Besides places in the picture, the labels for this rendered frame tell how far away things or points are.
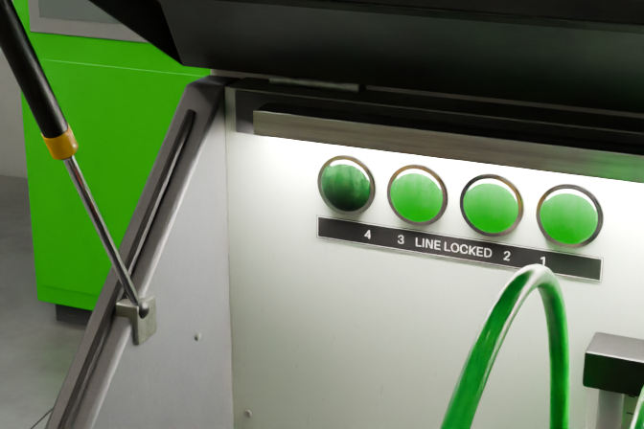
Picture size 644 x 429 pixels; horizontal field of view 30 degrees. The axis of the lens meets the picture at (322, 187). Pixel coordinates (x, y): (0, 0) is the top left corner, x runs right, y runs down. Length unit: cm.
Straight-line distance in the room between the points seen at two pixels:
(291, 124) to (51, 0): 275
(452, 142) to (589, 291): 16
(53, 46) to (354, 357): 276
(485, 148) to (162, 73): 266
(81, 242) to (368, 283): 288
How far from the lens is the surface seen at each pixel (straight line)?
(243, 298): 105
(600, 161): 87
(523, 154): 88
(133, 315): 91
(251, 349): 107
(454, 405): 60
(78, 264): 388
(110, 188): 371
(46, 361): 381
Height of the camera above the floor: 169
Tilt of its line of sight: 19 degrees down
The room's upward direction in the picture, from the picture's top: straight up
